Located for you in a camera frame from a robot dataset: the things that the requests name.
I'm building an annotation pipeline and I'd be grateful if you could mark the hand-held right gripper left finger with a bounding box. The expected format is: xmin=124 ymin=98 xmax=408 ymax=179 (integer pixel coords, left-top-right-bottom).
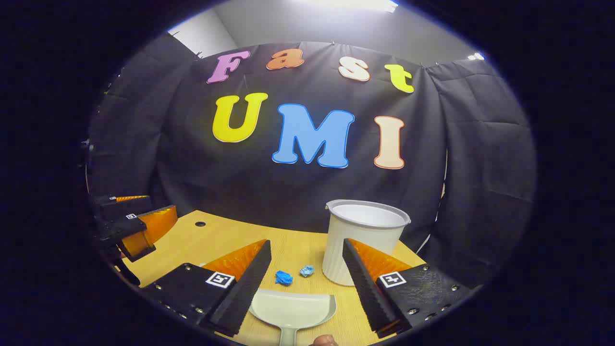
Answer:
xmin=142 ymin=239 xmax=272 ymax=338

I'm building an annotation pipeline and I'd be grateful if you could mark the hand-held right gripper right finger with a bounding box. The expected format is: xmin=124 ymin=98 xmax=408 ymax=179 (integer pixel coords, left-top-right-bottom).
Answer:
xmin=342 ymin=238 xmax=474 ymax=339

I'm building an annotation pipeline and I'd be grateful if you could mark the small grey dustpan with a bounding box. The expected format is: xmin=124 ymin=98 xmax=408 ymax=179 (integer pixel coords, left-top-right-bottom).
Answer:
xmin=249 ymin=288 xmax=337 ymax=346

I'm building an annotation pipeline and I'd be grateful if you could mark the white ribbed garbage bin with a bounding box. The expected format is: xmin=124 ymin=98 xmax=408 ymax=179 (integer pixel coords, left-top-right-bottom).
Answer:
xmin=322 ymin=199 xmax=412 ymax=287

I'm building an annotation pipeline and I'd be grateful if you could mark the wooden desktop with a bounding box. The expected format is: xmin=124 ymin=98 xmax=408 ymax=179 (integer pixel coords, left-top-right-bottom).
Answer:
xmin=123 ymin=210 xmax=428 ymax=346

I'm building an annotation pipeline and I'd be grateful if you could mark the black backdrop cloth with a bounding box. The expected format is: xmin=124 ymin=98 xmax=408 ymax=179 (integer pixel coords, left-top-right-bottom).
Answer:
xmin=86 ymin=33 xmax=537 ymax=289

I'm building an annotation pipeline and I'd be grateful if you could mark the long ceiling light panel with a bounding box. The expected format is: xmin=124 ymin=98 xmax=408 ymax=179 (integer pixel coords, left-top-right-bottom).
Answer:
xmin=300 ymin=0 xmax=399 ymax=13

